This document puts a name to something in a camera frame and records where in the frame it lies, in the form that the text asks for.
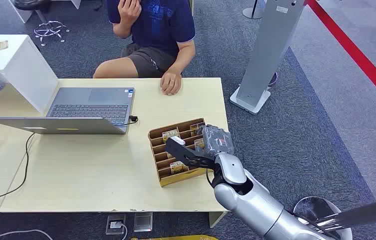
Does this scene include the white desk leg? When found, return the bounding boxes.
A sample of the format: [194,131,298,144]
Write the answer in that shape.
[208,211,228,229]

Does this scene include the person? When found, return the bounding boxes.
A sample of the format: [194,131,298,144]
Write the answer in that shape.
[92,0,197,97]

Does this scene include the dark metal pole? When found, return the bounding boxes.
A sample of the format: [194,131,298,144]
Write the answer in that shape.
[302,195,376,233]

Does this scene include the person's hand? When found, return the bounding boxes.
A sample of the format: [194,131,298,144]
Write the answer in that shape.
[159,67,183,97]
[117,0,142,26]

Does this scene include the round chrome stand base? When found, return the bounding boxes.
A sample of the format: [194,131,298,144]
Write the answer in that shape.
[293,196,354,240]

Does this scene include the white desk shelf box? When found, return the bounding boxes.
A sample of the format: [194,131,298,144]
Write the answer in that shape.
[0,34,60,116]

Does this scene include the floor power socket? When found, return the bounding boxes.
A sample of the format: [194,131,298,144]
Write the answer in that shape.
[105,213,126,236]

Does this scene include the grey open laptop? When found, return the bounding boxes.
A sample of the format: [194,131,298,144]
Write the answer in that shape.
[0,86,136,136]

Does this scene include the white charger cable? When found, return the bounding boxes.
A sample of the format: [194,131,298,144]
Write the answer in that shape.
[109,221,129,240]

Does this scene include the grey standing pillar kiosk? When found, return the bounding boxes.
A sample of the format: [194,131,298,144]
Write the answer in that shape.
[229,0,308,116]

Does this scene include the person's left hand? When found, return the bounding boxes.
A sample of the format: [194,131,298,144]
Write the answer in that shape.
[159,67,183,97]

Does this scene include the red barrier belt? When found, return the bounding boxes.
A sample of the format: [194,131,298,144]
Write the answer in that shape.
[306,0,376,114]

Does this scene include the round grey stanchion base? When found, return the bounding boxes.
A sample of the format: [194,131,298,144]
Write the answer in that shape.
[242,0,267,20]

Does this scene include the white power cable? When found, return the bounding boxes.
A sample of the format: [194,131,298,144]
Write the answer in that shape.
[0,229,54,240]

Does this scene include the yellow floor object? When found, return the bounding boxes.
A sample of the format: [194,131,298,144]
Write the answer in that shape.
[130,234,220,240]

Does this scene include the wooden slotted card holder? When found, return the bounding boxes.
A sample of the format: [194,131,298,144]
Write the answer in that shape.
[147,117,216,188]

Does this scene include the person's right hand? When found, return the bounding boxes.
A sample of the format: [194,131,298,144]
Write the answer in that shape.
[117,0,142,26]

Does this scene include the silver floor socket cover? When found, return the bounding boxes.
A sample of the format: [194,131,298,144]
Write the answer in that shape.
[133,212,154,233]

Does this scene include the black laptop power cable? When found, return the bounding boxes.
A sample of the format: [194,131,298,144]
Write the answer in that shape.
[0,115,139,202]

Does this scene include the black stool seat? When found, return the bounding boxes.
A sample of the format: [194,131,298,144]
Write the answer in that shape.
[12,0,52,13]

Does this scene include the chrome star chair base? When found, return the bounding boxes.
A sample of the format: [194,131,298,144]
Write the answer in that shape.
[33,20,70,48]

